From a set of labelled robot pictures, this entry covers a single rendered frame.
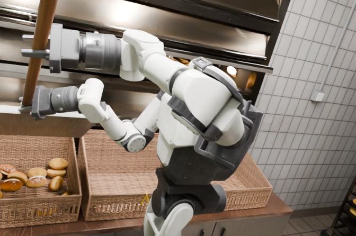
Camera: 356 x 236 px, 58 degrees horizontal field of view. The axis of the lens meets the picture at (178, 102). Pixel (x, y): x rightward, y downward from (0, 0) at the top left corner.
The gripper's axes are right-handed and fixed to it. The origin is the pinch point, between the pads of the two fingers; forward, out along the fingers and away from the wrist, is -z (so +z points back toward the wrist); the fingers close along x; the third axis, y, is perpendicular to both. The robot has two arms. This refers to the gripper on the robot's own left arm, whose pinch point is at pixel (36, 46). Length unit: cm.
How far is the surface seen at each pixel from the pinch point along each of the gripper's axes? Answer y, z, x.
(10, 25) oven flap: 66, -18, -44
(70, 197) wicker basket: 88, 9, 30
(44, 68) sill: 94, -6, -37
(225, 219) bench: 109, 96, 47
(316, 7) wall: 78, 169, -89
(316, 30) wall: 89, 176, -77
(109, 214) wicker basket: 98, 28, 39
